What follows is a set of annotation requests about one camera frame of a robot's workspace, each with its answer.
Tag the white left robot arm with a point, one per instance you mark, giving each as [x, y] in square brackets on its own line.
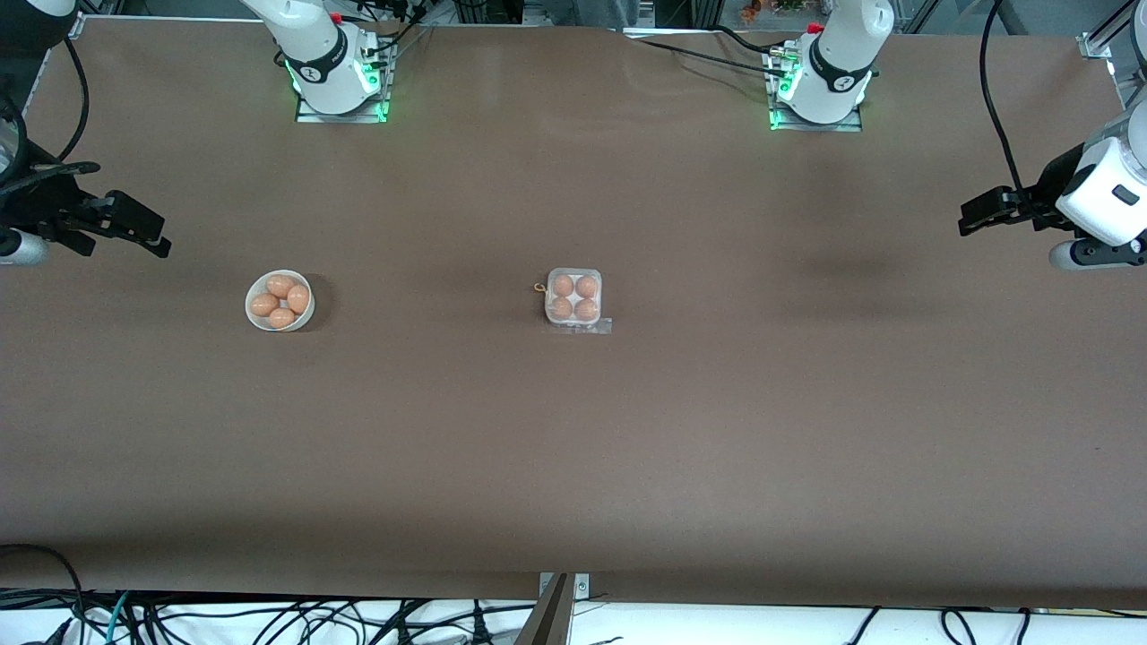
[842, 54]

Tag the clear tape strip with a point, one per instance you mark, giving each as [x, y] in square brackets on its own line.
[602, 328]

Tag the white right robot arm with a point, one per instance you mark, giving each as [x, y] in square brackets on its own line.
[318, 54]

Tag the grey clothed person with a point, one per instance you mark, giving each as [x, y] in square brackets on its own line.
[591, 9]

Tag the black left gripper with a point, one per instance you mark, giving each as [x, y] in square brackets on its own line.
[1045, 194]

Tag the brown egg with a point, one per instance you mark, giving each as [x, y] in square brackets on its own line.
[561, 308]
[280, 286]
[298, 298]
[586, 287]
[562, 286]
[586, 310]
[263, 305]
[281, 317]

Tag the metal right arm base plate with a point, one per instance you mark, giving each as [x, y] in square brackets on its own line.
[340, 117]

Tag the white round bowl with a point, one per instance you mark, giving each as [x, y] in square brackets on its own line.
[280, 329]

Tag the clear plastic egg box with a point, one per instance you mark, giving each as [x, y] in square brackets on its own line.
[573, 298]

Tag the aluminium corner bracket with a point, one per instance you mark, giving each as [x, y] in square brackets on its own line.
[1095, 45]

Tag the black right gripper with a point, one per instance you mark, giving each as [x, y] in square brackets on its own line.
[38, 199]

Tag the dark pole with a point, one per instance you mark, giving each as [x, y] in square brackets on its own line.
[547, 618]

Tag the metal table bracket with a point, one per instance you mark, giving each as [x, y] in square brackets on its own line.
[582, 587]

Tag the aluminium frame rail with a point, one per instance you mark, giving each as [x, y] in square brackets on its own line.
[1125, 85]

